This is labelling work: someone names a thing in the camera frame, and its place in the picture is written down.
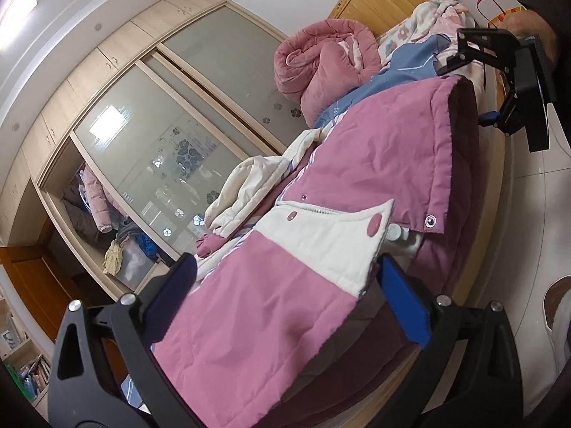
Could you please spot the blue folded clothing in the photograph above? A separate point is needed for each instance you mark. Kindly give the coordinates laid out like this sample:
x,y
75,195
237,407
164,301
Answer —
x,y
145,243

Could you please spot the blue striped bed sheet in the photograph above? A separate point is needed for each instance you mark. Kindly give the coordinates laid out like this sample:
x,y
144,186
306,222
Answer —
x,y
401,76

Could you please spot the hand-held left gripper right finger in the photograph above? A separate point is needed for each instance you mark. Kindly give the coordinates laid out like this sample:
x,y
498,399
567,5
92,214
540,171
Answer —
x,y
406,303

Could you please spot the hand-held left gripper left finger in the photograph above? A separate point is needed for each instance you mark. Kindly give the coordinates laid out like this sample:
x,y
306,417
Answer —
x,y
171,296

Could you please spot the beige sliding door wardrobe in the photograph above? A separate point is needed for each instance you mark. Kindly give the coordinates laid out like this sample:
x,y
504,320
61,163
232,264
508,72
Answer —
x,y
147,129

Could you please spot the pink and white hooded jacket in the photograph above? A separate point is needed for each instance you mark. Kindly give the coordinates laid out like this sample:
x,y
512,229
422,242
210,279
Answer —
x,y
370,160

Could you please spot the brown and white slipper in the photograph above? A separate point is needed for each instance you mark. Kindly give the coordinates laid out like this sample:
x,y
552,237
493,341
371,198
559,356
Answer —
x,y
560,316

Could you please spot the rolled pink quilt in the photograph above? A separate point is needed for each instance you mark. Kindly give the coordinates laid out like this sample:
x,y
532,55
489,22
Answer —
x,y
321,62

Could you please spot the person's right hand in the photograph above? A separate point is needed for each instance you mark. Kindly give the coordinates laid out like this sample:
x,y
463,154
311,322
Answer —
x,y
537,26

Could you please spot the brown wooden door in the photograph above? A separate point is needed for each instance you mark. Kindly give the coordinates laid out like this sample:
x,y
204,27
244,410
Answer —
x,y
40,290

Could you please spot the dark hanging coat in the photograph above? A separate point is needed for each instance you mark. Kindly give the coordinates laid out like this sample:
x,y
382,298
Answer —
x,y
80,223

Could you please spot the ceiling lamp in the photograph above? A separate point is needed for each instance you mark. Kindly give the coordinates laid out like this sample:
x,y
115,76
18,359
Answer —
x,y
18,13

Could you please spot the translucent plastic storage box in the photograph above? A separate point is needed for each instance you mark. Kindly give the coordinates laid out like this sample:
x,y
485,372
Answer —
x,y
136,269

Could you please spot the floral print blanket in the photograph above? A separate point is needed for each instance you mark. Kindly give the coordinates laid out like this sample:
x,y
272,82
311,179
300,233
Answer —
x,y
428,18

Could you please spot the cream crumpled cloth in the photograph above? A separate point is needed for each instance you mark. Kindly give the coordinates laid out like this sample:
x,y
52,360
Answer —
x,y
115,258

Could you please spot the pink hanging puffer jacket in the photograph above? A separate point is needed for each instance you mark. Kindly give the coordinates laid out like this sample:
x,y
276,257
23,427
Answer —
x,y
98,200

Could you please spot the bookshelf with books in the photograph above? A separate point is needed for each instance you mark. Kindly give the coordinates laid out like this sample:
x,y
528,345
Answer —
x,y
24,365

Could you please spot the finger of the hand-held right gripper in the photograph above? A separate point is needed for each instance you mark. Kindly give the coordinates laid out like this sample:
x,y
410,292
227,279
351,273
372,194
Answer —
x,y
504,113
484,47

